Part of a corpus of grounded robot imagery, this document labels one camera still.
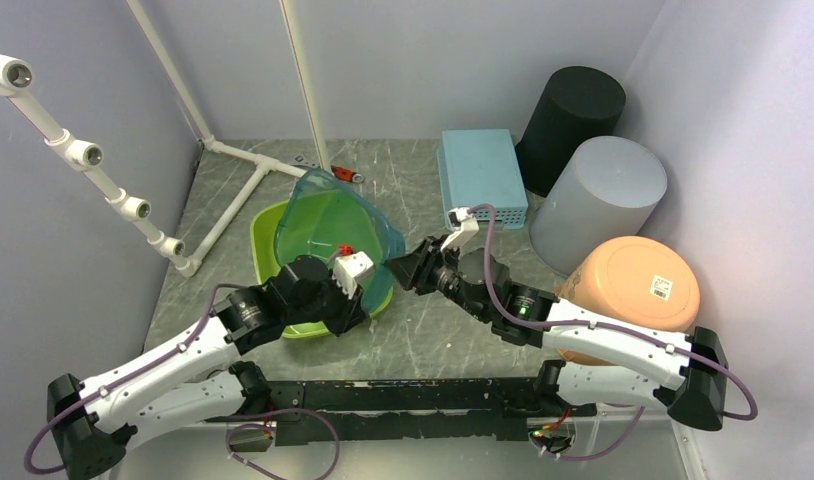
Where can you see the white pvc pipe frame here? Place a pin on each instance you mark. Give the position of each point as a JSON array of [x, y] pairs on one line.
[[16, 78]]

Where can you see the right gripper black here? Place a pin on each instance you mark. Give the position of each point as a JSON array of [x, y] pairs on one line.
[[404, 268]]

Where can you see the orange plastic bucket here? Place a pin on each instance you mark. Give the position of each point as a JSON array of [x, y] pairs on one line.
[[637, 280]]

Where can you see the dark green plastic basket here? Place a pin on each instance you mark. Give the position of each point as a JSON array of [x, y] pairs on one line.
[[324, 213]]

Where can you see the small red clip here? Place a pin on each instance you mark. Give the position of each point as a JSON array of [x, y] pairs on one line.
[[347, 175]]

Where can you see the grey plastic bucket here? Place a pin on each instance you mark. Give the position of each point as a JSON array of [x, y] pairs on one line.
[[608, 189]]

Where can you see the light blue plastic basket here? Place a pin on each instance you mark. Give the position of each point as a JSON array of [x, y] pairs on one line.
[[480, 166]]

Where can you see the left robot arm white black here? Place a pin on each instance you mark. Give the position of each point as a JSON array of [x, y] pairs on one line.
[[200, 374]]

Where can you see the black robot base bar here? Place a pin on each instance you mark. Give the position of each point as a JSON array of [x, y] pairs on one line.
[[366, 410]]

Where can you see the black plastic bucket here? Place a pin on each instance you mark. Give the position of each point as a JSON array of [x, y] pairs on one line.
[[577, 103]]

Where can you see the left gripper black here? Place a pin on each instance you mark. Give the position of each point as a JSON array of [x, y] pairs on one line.
[[350, 312]]

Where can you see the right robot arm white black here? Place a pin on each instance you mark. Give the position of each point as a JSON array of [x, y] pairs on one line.
[[681, 374]]

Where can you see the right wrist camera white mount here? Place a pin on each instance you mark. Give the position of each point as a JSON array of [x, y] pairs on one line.
[[464, 227]]

